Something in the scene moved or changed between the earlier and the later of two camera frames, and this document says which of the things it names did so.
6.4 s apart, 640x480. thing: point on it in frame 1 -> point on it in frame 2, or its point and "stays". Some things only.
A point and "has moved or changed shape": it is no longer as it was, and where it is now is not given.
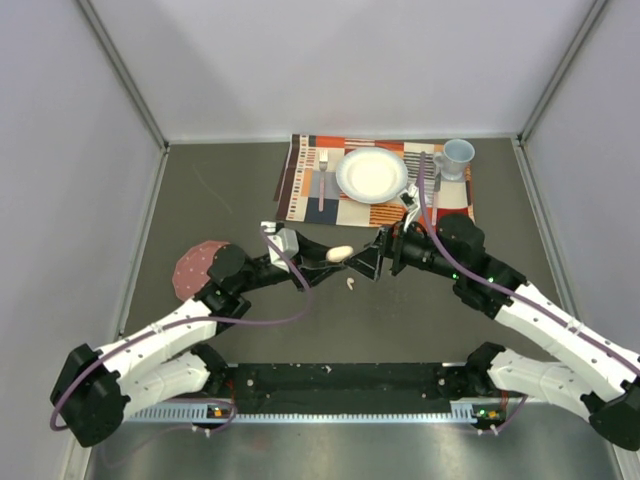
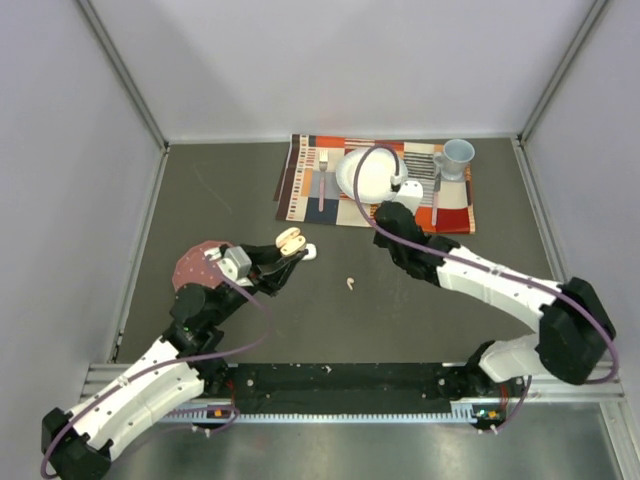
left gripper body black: [293, 266] -> [257, 272]
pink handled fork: [323, 160] stays
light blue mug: [453, 160] stays
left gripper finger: [313, 276] -> [274, 280]
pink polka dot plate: [191, 271] stays
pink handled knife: [437, 188] stays
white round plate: [372, 175] stays
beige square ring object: [339, 253] has moved or changed shape
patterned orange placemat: [308, 190] stays
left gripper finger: [311, 250] -> [262, 254]
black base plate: [340, 387] stays
